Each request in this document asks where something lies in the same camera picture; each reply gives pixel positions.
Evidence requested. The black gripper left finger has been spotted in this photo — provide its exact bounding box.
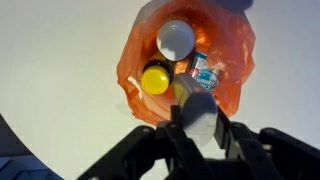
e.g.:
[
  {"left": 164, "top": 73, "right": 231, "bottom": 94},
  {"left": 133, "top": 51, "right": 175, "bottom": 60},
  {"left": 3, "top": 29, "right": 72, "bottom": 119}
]
[{"left": 77, "top": 104, "right": 215, "bottom": 180}]

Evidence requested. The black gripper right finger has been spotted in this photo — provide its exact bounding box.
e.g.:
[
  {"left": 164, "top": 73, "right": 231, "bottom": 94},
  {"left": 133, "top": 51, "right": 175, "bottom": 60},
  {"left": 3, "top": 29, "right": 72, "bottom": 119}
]
[{"left": 213, "top": 107, "right": 320, "bottom": 180}]

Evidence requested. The bottle with yellow cap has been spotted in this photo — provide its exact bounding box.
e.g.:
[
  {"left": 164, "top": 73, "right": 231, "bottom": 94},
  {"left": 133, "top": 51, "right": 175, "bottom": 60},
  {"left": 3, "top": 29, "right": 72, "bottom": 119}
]
[{"left": 140, "top": 59, "right": 175, "bottom": 96}]

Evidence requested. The blue-labelled water bottle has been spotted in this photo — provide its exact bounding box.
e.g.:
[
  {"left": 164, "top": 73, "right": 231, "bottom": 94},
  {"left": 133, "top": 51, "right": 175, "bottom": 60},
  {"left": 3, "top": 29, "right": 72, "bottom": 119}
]
[{"left": 188, "top": 51, "right": 223, "bottom": 92}]

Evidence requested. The bottle with white cap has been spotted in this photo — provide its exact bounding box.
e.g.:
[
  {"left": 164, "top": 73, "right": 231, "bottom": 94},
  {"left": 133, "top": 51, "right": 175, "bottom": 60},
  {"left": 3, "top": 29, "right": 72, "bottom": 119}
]
[{"left": 156, "top": 19, "right": 196, "bottom": 62}]

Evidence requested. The orange plastic bag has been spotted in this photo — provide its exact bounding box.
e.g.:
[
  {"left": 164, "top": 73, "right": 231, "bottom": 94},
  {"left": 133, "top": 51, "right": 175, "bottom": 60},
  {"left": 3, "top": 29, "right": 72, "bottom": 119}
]
[{"left": 116, "top": 0, "right": 257, "bottom": 127}]

